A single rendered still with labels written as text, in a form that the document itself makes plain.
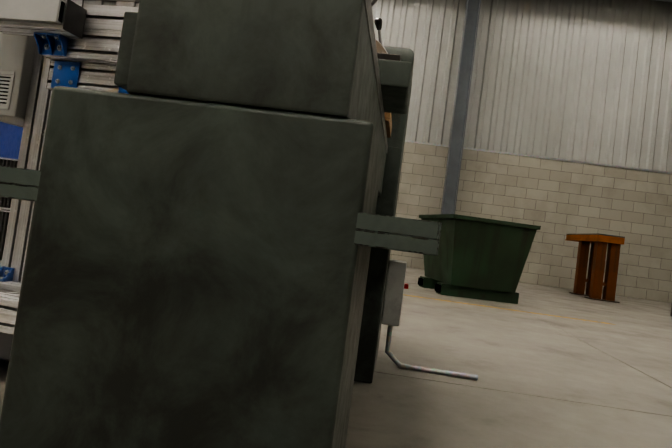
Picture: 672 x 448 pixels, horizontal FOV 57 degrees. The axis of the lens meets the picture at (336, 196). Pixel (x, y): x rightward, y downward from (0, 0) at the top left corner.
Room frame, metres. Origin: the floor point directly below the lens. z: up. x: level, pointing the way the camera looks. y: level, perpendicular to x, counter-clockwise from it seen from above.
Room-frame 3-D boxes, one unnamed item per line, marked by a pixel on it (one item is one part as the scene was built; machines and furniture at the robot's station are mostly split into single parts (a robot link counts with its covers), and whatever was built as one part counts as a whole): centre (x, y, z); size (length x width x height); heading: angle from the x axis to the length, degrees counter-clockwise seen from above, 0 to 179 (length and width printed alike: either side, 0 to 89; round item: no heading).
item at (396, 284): (2.61, -0.47, 0.22); 0.42 x 0.18 x 0.44; 84
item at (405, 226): (1.85, 0.05, 0.55); 2.10 x 0.60 x 0.02; 174
